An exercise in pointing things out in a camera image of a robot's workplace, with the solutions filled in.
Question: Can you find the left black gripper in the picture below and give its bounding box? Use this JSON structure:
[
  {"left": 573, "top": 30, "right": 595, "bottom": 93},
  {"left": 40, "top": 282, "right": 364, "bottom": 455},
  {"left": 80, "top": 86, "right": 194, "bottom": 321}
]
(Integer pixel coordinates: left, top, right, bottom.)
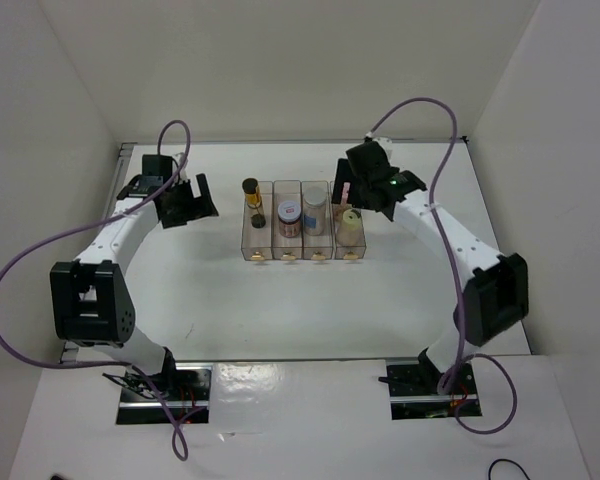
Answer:
[{"left": 162, "top": 174, "right": 218, "bottom": 229}]

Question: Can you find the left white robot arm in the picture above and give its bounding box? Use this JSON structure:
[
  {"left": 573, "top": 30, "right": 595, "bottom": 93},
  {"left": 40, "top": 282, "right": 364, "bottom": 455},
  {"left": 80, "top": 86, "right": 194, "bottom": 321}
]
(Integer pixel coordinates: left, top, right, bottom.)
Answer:
[{"left": 50, "top": 154, "right": 218, "bottom": 400}]

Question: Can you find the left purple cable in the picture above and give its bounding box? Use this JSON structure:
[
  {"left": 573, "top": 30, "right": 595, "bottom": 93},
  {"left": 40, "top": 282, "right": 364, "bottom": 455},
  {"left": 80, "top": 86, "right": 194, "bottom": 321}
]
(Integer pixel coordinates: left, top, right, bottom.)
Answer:
[{"left": 0, "top": 119, "right": 193, "bottom": 461}]

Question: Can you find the pink-lid spice bottle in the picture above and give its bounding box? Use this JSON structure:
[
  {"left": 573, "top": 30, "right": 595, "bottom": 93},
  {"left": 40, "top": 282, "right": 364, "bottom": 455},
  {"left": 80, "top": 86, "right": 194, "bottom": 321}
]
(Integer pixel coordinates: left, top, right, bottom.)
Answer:
[{"left": 332, "top": 182, "right": 351, "bottom": 222}]

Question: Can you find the clear bin, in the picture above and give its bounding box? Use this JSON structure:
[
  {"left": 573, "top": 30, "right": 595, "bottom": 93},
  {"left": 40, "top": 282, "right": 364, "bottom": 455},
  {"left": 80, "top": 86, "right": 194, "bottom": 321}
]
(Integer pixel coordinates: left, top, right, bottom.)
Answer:
[
  {"left": 241, "top": 180, "right": 273, "bottom": 262},
  {"left": 272, "top": 180, "right": 303, "bottom": 261},
  {"left": 329, "top": 181, "right": 367, "bottom": 261},
  {"left": 301, "top": 181, "right": 334, "bottom": 262}
]

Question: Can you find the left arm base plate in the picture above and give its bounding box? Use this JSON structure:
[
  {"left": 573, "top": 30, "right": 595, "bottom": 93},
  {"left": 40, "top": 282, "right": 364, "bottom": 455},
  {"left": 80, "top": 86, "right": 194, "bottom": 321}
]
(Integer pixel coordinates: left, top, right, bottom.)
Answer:
[{"left": 102, "top": 362, "right": 213, "bottom": 426}]

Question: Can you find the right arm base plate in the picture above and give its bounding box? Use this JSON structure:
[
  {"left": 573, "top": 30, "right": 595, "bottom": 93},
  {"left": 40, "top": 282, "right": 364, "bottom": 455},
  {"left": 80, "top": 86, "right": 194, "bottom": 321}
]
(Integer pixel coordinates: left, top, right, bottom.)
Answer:
[{"left": 378, "top": 358, "right": 482, "bottom": 421}]

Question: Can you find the silver-lid blue-label jar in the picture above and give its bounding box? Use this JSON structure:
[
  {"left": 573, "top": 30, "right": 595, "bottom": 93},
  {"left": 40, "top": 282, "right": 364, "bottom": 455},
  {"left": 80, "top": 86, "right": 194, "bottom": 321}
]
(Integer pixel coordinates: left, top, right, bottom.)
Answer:
[{"left": 303, "top": 187, "right": 327, "bottom": 236}]

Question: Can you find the gold black-capped bottle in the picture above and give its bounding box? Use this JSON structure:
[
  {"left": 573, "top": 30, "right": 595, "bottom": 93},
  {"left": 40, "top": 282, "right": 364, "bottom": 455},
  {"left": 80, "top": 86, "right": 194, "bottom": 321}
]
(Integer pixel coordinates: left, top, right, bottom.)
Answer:
[{"left": 242, "top": 177, "right": 266, "bottom": 229}]

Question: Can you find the white-lid red-label jar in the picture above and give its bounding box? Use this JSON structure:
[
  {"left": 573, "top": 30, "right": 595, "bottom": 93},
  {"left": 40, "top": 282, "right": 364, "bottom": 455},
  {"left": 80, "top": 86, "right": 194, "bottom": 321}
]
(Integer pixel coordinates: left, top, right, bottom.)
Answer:
[{"left": 277, "top": 200, "right": 302, "bottom": 238}]

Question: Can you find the yellow-lid spice bottle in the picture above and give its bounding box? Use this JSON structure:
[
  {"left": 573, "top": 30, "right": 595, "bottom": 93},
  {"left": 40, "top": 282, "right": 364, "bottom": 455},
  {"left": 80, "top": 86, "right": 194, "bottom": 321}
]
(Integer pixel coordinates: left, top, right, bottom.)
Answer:
[{"left": 336, "top": 209, "right": 362, "bottom": 246}]

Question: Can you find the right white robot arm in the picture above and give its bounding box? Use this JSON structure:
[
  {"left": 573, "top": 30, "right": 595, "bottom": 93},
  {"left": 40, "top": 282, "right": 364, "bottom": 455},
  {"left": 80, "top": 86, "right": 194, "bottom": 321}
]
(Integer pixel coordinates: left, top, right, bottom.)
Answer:
[{"left": 332, "top": 139, "right": 529, "bottom": 393}]

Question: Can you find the black cable on floor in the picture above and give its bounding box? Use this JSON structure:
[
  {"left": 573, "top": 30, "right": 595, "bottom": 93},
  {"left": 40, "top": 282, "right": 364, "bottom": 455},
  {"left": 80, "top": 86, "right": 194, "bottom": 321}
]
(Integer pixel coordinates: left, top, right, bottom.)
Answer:
[{"left": 488, "top": 459, "right": 531, "bottom": 480}]

